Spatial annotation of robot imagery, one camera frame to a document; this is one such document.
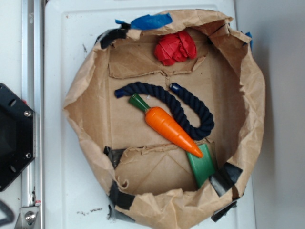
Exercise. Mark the red paper ball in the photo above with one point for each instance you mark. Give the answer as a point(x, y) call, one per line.
point(176, 47)

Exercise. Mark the orange toy carrot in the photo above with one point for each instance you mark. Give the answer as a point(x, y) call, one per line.
point(162, 123)

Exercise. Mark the green wooden block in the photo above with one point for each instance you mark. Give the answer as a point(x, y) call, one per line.
point(203, 167)

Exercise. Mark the brown paper bag bin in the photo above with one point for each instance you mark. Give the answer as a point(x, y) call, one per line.
point(153, 176)

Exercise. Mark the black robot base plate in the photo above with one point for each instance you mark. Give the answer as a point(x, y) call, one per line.
point(16, 136)

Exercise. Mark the aluminium extrusion rail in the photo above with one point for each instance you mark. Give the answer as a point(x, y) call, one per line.
point(32, 91)

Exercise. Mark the metal corner bracket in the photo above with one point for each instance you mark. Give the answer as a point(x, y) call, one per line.
point(28, 218)

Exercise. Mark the white tray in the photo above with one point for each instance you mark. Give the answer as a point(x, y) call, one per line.
point(74, 198)

